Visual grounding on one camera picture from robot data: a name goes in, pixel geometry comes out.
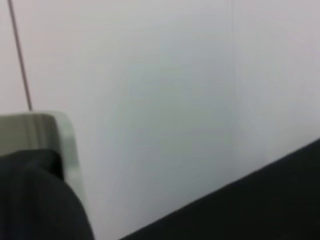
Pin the grey perforated storage box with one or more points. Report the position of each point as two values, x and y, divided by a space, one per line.
67 150

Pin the black tablecloth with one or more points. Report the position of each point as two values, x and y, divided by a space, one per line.
250 207

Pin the black cloth liner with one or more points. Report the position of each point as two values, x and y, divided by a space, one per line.
35 197

